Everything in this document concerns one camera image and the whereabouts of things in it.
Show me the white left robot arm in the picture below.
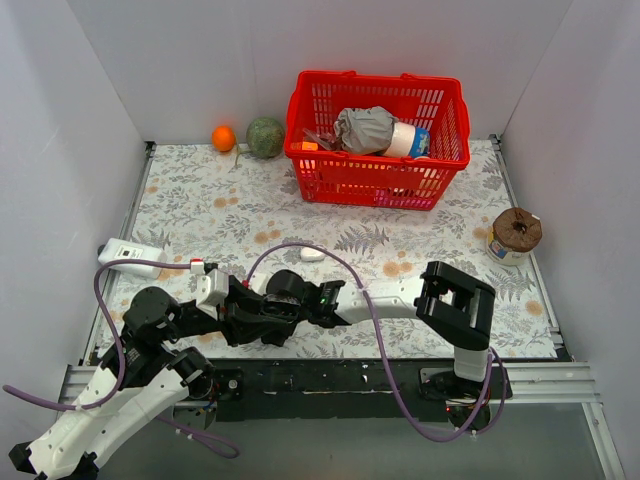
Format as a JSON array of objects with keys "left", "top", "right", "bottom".
[{"left": 9, "top": 277, "right": 267, "bottom": 479}]

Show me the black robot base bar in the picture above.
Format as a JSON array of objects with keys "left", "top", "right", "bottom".
[{"left": 176, "top": 359, "right": 483, "bottom": 427}]

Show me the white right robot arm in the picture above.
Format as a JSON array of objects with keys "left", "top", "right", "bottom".
[{"left": 249, "top": 261, "right": 496, "bottom": 398}]

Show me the white earbud charging case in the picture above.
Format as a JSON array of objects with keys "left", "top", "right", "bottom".
[{"left": 300, "top": 247, "right": 325, "bottom": 263}]

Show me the white rectangular device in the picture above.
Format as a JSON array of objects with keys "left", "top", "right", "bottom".
[{"left": 97, "top": 238, "right": 167, "bottom": 280}]

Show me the orange item in basket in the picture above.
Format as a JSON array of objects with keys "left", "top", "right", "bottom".
[{"left": 298, "top": 141, "right": 319, "bottom": 151}]

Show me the green melon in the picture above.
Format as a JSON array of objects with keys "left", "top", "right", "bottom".
[{"left": 246, "top": 117, "right": 285, "bottom": 159}]

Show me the orange fruit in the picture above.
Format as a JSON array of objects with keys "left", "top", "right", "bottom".
[{"left": 211, "top": 125, "right": 237, "bottom": 153}]

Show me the grey crumpled bag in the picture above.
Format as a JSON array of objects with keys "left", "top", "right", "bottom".
[{"left": 333, "top": 106, "right": 398, "bottom": 155}]

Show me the pink blue cup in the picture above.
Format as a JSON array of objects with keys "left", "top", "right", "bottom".
[{"left": 382, "top": 122, "right": 431, "bottom": 158}]

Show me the jar with brown lid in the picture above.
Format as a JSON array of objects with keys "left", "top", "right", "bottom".
[{"left": 486, "top": 207, "right": 543, "bottom": 266}]

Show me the red plastic shopping basket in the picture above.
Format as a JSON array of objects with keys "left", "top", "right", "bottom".
[{"left": 284, "top": 71, "right": 470, "bottom": 210}]

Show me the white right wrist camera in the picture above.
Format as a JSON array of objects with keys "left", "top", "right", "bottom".
[{"left": 242, "top": 272, "right": 271, "bottom": 295}]

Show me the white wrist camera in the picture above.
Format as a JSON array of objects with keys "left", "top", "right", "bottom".
[
  {"left": 190, "top": 259, "right": 229, "bottom": 319},
  {"left": 242, "top": 272, "right": 271, "bottom": 295}
]

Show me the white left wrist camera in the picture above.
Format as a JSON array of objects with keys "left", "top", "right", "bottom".
[{"left": 190, "top": 259, "right": 229, "bottom": 319}]

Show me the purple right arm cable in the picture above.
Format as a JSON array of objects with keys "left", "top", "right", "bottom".
[{"left": 247, "top": 242, "right": 511, "bottom": 444}]

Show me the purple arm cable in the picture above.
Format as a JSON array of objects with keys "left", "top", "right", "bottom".
[
  {"left": 247, "top": 242, "right": 511, "bottom": 444},
  {"left": 2, "top": 257, "right": 241, "bottom": 459}
]

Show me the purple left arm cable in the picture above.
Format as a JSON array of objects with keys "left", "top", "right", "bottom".
[{"left": 2, "top": 257, "right": 241, "bottom": 459}]

